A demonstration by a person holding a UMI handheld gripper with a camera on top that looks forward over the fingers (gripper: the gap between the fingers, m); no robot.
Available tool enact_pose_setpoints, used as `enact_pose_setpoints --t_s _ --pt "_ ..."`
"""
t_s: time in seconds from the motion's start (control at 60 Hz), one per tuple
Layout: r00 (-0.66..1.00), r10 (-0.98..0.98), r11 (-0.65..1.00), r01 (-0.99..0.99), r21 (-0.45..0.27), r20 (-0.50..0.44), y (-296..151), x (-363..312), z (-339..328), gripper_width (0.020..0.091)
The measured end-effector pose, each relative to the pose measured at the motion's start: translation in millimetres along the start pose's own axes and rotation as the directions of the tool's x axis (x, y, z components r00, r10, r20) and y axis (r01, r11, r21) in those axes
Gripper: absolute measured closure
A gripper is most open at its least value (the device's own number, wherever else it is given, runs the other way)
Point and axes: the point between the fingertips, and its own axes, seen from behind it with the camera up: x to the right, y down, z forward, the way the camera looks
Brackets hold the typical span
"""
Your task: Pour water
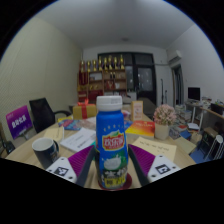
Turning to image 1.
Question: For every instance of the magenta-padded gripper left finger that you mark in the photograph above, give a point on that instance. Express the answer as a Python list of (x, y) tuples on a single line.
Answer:
[(61, 169)]

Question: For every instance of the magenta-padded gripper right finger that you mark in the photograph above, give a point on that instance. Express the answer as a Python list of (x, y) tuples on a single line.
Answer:
[(163, 166)]

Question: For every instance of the blue drink bottle white cap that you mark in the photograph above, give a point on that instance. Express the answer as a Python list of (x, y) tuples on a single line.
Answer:
[(111, 130)]

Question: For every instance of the large manila envelope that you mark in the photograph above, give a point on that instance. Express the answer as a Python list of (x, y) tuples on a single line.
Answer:
[(155, 150)]

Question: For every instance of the black mug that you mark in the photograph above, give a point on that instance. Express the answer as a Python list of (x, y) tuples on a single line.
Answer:
[(46, 155)]

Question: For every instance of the white paper booklet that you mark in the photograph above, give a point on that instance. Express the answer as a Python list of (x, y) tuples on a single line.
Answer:
[(79, 140)]

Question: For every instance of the small yellow envelope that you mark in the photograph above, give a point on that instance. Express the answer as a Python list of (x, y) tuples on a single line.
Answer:
[(54, 134)]

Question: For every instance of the orange red book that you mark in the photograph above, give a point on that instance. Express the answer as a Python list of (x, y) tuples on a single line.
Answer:
[(141, 129)]

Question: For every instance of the colourful printed booklet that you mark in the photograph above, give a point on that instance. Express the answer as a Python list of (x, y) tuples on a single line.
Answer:
[(75, 124)]

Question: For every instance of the pink flowers in white pot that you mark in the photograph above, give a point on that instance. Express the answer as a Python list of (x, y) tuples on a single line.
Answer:
[(164, 115)]

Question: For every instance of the pile of books on floor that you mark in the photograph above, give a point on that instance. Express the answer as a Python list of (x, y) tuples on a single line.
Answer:
[(183, 118)]

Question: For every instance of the black office chair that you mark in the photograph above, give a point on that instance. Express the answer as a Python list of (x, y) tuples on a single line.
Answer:
[(41, 115)]

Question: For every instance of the white round stool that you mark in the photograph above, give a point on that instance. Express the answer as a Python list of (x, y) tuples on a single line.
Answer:
[(216, 143)]

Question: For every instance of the grey padded chair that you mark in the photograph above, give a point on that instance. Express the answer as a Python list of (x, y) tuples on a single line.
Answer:
[(149, 106)]

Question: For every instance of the standing orange white card box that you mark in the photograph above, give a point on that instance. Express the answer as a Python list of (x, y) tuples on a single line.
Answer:
[(137, 110)]

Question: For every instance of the yellow gift box red ribbon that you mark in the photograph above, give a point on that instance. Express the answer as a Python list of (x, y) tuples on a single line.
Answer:
[(83, 111)]

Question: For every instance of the purple sign board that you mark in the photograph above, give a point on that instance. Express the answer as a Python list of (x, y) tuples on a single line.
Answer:
[(18, 121)]

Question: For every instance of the cluttered wooden side desk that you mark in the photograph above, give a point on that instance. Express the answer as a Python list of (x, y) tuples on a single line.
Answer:
[(210, 111)]

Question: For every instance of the black tripod stand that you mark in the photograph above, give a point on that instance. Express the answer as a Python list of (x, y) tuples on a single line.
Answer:
[(163, 91)]

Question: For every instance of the black computer monitor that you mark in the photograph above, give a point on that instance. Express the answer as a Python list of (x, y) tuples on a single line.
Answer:
[(194, 94)]

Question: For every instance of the dark glass double door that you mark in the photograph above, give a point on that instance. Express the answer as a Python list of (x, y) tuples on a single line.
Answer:
[(145, 78)]

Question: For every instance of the wooden shelf unit with trophies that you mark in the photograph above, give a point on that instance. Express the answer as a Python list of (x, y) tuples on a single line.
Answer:
[(100, 81)]

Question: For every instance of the white wall air conditioner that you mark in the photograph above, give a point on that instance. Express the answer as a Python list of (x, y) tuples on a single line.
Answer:
[(175, 57)]

